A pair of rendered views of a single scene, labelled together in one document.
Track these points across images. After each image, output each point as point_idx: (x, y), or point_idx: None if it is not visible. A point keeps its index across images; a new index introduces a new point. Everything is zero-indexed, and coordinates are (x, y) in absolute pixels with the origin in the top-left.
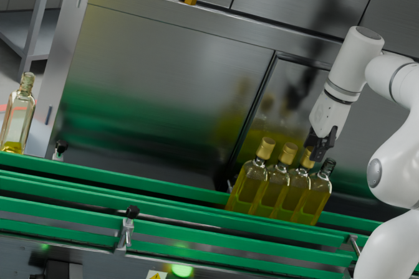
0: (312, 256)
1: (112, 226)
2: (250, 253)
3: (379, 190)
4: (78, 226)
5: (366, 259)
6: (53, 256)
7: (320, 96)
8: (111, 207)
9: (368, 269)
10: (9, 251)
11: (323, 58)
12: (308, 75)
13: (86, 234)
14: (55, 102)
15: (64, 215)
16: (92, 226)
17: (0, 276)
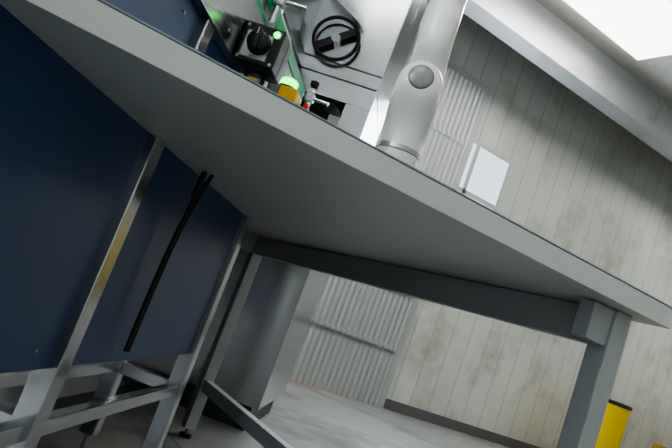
0: (299, 82)
1: None
2: (288, 67)
3: None
4: None
5: (445, 15)
6: (250, 16)
7: None
8: None
9: (448, 22)
10: None
11: None
12: None
13: (259, 0)
14: None
15: None
16: None
17: (221, 31)
